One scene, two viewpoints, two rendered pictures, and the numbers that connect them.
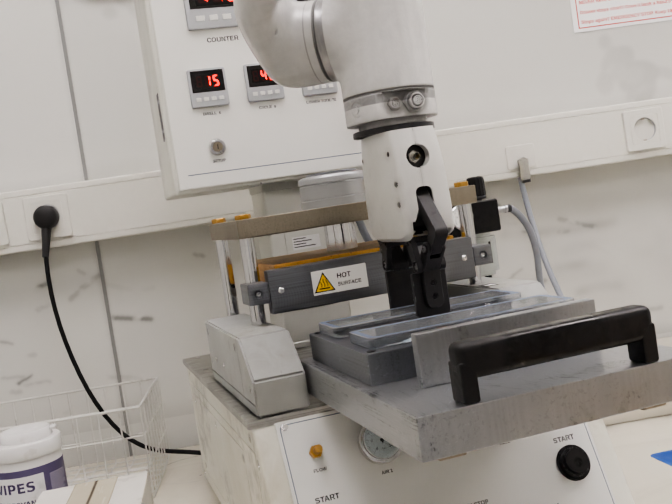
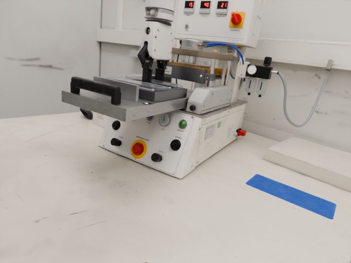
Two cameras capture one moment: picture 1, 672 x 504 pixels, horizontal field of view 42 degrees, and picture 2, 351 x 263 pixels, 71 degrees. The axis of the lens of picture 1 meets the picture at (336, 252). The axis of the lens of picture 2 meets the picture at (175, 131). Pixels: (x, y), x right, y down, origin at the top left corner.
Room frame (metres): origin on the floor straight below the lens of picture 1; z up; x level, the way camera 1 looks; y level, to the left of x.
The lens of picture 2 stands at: (0.34, -0.69, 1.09)
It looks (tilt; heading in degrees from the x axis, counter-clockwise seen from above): 17 degrees down; 46
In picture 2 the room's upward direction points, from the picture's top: 7 degrees clockwise
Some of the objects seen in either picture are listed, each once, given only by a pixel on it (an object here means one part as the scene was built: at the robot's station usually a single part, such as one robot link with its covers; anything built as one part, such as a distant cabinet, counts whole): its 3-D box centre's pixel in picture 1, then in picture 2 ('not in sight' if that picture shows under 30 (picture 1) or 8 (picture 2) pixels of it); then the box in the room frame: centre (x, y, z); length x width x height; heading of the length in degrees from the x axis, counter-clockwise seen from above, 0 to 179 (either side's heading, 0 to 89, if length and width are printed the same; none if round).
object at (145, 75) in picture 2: (433, 278); (144, 70); (0.76, -0.08, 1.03); 0.03 x 0.03 x 0.07; 17
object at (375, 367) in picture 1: (443, 335); (144, 88); (0.76, -0.08, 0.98); 0.20 x 0.17 x 0.03; 107
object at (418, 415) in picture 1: (469, 354); (133, 93); (0.72, -0.10, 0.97); 0.30 x 0.22 x 0.08; 17
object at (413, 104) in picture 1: (391, 111); (158, 16); (0.80, -0.07, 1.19); 0.09 x 0.08 x 0.03; 17
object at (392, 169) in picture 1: (400, 179); (156, 39); (0.80, -0.07, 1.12); 0.10 x 0.08 x 0.11; 17
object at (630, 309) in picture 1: (554, 351); (94, 89); (0.59, -0.14, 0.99); 0.15 x 0.02 x 0.04; 107
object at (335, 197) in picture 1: (347, 225); (199, 58); (1.05, -0.02, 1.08); 0.31 x 0.24 x 0.13; 107
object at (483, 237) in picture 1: (467, 232); (256, 76); (1.20, -0.18, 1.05); 0.15 x 0.05 x 0.15; 107
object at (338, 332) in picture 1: (421, 319); (153, 84); (0.80, -0.07, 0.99); 0.18 x 0.06 x 0.02; 107
